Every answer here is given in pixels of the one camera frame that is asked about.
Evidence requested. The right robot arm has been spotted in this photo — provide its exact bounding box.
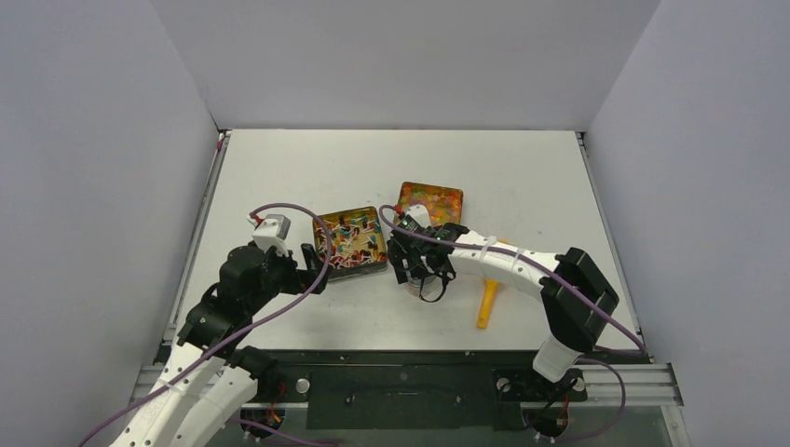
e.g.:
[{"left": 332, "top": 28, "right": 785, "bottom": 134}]
[{"left": 387, "top": 218, "right": 620, "bottom": 398}]

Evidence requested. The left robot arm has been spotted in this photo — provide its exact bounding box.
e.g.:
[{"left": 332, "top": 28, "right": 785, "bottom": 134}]
[{"left": 113, "top": 237, "right": 332, "bottom": 446}]

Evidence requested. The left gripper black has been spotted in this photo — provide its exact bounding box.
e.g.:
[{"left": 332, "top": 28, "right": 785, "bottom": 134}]
[{"left": 247, "top": 242, "right": 333, "bottom": 314}]

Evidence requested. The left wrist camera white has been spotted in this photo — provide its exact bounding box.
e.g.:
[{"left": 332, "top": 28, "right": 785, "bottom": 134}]
[{"left": 247, "top": 214, "right": 291, "bottom": 256}]

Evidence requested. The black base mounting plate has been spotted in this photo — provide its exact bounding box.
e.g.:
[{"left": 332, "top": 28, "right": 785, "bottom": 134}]
[{"left": 154, "top": 348, "right": 652, "bottom": 432}]

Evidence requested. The orange plastic scoop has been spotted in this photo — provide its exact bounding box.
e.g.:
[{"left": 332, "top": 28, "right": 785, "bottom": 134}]
[{"left": 476, "top": 278, "right": 499, "bottom": 330}]

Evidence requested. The tin box of gummy candies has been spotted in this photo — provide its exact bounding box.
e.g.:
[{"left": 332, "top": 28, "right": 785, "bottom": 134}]
[{"left": 397, "top": 182, "right": 464, "bottom": 226}]

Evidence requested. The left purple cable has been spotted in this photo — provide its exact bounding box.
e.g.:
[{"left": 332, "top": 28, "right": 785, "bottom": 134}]
[{"left": 77, "top": 202, "right": 334, "bottom": 447}]

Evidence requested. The clear plastic round container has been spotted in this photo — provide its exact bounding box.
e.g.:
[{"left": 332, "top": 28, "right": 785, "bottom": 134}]
[{"left": 403, "top": 278, "right": 435, "bottom": 299}]

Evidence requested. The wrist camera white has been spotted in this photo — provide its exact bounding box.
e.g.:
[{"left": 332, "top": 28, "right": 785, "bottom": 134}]
[
  {"left": 247, "top": 214, "right": 291, "bottom": 256},
  {"left": 397, "top": 204, "right": 431, "bottom": 233}
]

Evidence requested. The tin box of lollipops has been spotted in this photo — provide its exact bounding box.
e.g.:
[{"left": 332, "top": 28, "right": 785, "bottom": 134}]
[{"left": 312, "top": 206, "right": 388, "bottom": 282}]

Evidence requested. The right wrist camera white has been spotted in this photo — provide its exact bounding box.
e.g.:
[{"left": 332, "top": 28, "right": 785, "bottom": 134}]
[{"left": 397, "top": 204, "right": 431, "bottom": 233}]

